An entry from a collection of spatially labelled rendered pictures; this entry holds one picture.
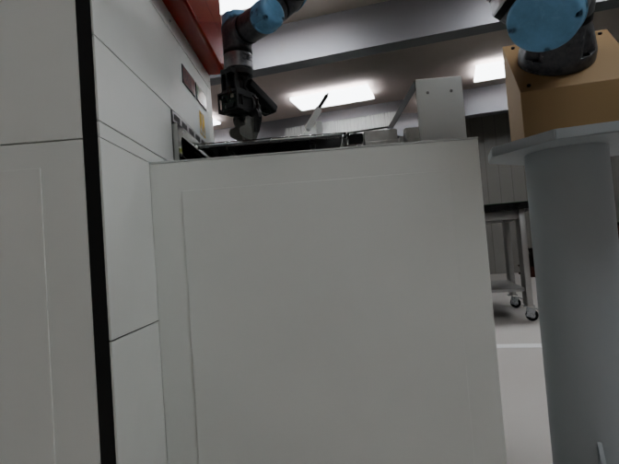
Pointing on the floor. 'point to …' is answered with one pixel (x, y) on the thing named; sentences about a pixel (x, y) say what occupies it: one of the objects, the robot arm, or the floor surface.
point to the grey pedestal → (575, 283)
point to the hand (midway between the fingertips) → (250, 147)
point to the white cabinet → (327, 308)
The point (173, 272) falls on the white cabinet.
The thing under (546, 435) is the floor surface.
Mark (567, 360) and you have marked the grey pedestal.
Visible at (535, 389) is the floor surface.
